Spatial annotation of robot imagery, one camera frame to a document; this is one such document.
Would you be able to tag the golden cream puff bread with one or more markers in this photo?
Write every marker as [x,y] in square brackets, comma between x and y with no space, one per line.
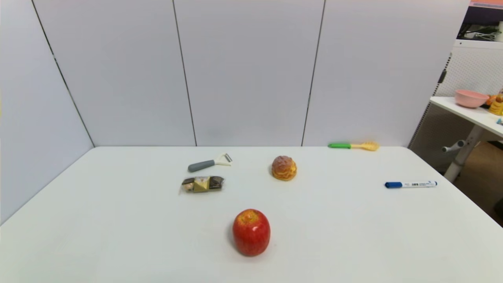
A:
[284,169]

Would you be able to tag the clear packet of chocolates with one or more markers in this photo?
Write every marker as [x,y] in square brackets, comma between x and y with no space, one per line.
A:
[202,184]

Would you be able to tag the red apple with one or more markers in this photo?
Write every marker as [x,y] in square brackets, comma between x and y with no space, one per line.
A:
[251,234]

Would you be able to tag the blue capped white marker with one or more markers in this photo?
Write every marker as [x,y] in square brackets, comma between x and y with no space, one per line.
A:
[412,184]

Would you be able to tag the black clip on pegboard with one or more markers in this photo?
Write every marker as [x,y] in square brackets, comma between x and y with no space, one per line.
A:
[443,76]

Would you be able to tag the pink bowl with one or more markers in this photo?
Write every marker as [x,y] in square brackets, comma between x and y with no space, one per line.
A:
[470,99]

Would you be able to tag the white side table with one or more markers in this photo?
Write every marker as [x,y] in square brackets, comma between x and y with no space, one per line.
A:
[473,114]

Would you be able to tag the white pegboard panel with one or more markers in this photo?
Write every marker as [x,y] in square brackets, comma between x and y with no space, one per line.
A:
[473,70]

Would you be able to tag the yellow stacked toy food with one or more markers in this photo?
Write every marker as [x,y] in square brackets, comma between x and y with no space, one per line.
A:
[496,107]

